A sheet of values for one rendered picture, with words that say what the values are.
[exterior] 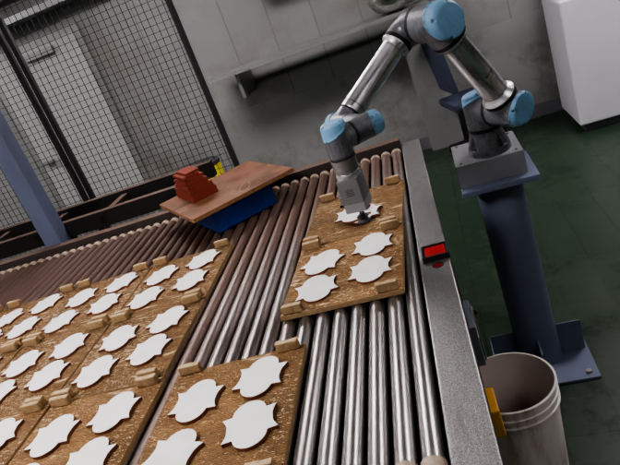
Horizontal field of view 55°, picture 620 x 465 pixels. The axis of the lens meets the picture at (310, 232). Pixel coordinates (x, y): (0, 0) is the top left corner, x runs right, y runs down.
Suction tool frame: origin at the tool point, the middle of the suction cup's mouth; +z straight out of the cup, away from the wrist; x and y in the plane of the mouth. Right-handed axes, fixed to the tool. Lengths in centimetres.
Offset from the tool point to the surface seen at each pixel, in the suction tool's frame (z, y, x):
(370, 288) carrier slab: 8.9, 25.7, 4.4
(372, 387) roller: 11, 64, 12
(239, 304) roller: 10.9, 19.4, -40.7
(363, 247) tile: 8.1, 1.9, -2.4
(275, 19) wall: -54, -371, -149
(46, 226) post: -4, -71, -196
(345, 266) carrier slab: 8.9, 10.4, -6.7
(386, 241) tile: 8.1, 0.2, 4.5
